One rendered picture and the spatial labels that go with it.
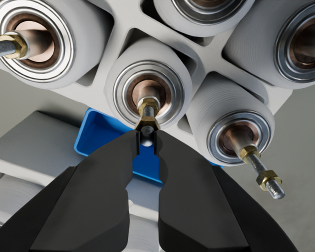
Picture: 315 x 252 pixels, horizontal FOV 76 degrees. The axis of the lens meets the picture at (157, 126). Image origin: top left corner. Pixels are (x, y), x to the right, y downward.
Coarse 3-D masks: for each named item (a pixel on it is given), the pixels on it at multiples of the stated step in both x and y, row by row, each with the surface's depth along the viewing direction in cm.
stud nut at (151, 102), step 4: (144, 100) 18; (148, 100) 18; (152, 100) 18; (140, 104) 18; (144, 104) 18; (148, 104) 18; (152, 104) 18; (156, 104) 18; (140, 108) 18; (156, 108) 18; (140, 112) 18; (156, 112) 18
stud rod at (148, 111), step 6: (144, 108) 17; (150, 108) 17; (144, 114) 16; (150, 114) 16; (144, 126) 14; (150, 126) 14; (144, 132) 14; (150, 132) 14; (144, 138) 13; (150, 138) 13; (144, 144) 14; (150, 144) 14
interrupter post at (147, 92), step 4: (144, 88) 20; (148, 88) 20; (152, 88) 20; (140, 92) 20; (144, 92) 19; (148, 92) 19; (152, 92) 19; (156, 92) 20; (140, 96) 19; (144, 96) 18; (148, 96) 18; (152, 96) 18; (156, 96) 19; (140, 100) 18; (156, 100) 19
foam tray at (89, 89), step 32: (96, 0) 23; (128, 0) 23; (128, 32) 27; (160, 32) 25; (224, 32) 25; (0, 64) 26; (96, 64) 37; (192, 64) 30; (224, 64) 27; (96, 96) 29; (192, 96) 29; (256, 96) 32; (288, 96) 29
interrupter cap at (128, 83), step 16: (144, 64) 20; (160, 64) 20; (128, 80) 20; (144, 80) 21; (160, 80) 20; (176, 80) 20; (112, 96) 21; (128, 96) 21; (160, 96) 22; (176, 96) 21; (128, 112) 22; (160, 112) 22; (176, 112) 22
